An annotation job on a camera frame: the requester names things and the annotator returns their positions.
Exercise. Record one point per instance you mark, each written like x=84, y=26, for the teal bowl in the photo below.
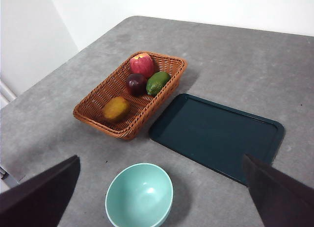
x=139, y=195

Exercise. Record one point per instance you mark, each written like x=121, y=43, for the dark red plum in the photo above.
x=135, y=84

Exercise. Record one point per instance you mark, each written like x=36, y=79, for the dark green rectangular tray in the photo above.
x=211, y=136

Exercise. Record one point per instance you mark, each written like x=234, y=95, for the yellow-brown mango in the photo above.
x=115, y=109

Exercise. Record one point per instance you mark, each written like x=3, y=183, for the brown wicker basket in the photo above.
x=108, y=89

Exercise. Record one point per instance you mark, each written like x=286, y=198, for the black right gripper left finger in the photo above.
x=36, y=200

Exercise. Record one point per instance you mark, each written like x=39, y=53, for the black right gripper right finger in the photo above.
x=282, y=200

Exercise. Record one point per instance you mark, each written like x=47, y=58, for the green lime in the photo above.
x=157, y=83

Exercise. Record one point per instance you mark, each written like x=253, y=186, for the red apple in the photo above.
x=141, y=65

